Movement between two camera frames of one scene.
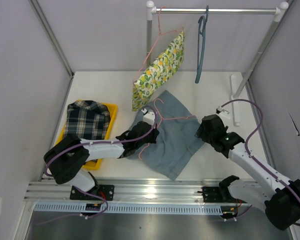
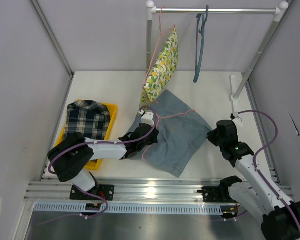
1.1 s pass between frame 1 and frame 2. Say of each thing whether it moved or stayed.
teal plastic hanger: stayed
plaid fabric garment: stayed
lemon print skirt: moved
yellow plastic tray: stayed
